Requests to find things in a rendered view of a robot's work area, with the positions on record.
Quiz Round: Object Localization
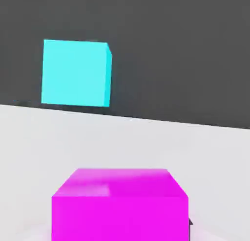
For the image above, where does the large cyan box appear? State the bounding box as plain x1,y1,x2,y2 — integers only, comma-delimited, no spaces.
41,39,113,108

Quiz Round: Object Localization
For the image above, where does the small magenta cube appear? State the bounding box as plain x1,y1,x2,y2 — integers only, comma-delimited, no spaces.
51,168,189,241

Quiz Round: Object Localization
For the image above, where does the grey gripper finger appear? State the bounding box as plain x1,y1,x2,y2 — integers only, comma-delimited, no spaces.
188,218,194,241

